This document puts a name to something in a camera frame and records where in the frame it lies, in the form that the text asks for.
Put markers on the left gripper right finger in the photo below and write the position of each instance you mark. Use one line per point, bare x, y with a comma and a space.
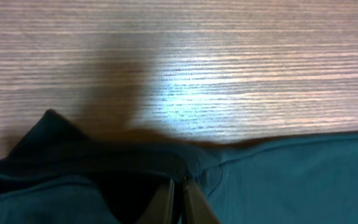
196, 209

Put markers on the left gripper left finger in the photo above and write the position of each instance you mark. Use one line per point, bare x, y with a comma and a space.
160, 208

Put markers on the black polo shirt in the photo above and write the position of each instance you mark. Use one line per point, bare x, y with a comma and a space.
57, 174

